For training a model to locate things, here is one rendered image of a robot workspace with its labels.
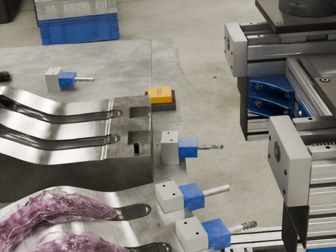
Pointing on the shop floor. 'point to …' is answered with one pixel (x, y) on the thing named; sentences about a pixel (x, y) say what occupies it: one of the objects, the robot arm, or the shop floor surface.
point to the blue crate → (79, 29)
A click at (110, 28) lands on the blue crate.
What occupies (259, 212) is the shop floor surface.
